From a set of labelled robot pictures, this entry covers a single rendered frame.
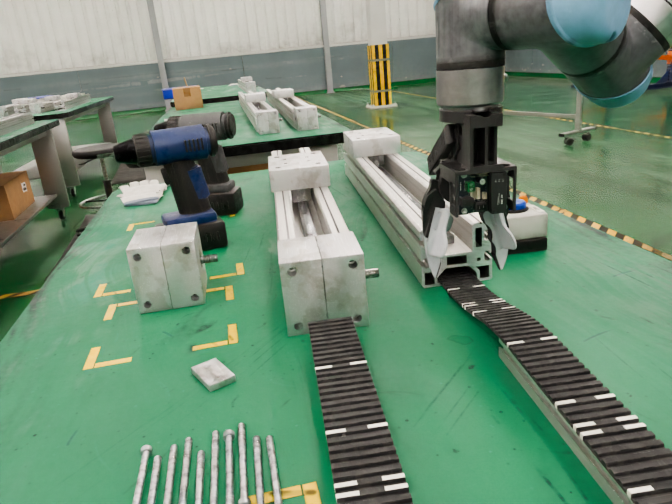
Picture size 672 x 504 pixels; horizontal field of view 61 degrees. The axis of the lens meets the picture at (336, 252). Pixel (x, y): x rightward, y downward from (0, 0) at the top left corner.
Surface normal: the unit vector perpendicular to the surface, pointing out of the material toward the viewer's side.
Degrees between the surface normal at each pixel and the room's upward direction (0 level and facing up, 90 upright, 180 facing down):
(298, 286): 90
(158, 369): 0
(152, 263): 90
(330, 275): 90
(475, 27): 114
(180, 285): 90
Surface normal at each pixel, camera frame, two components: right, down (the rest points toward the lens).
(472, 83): -0.19, 0.34
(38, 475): -0.09, -0.94
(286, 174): 0.11, 0.33
